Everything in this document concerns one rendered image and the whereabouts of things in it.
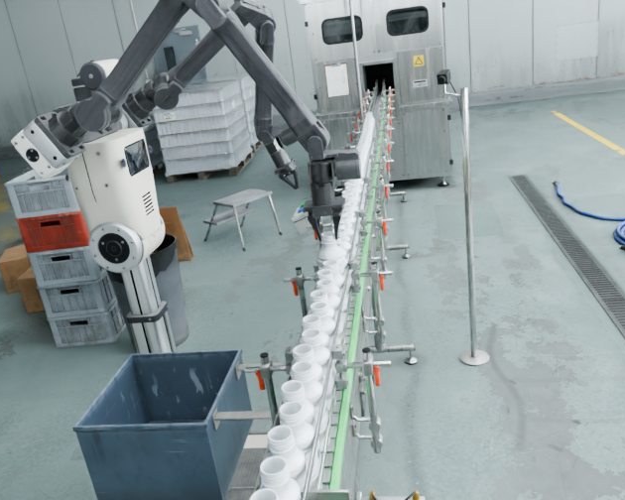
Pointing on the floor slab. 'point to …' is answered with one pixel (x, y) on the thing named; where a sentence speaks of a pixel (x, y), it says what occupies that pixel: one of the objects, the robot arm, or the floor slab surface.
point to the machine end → (437, 131)
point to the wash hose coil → (616, 227)
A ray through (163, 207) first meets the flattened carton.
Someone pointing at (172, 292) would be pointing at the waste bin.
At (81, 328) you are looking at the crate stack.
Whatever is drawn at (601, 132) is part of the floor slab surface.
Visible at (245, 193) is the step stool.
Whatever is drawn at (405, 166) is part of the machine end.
